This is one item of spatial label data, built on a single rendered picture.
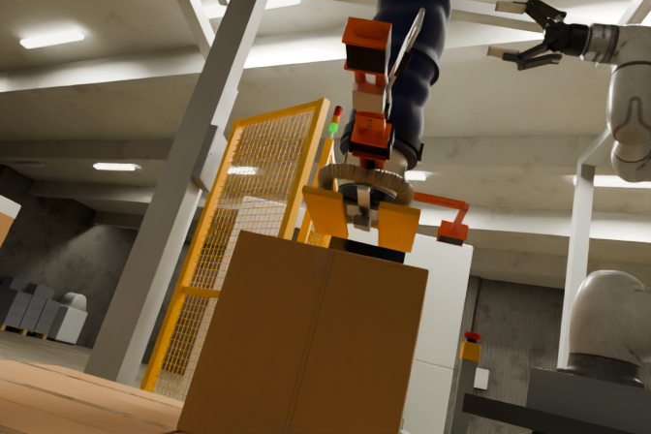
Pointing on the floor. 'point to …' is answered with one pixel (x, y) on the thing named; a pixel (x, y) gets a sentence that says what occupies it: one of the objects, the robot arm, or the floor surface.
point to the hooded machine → (69, 320)
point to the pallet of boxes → (26, 307)
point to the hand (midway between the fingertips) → (496, 28)
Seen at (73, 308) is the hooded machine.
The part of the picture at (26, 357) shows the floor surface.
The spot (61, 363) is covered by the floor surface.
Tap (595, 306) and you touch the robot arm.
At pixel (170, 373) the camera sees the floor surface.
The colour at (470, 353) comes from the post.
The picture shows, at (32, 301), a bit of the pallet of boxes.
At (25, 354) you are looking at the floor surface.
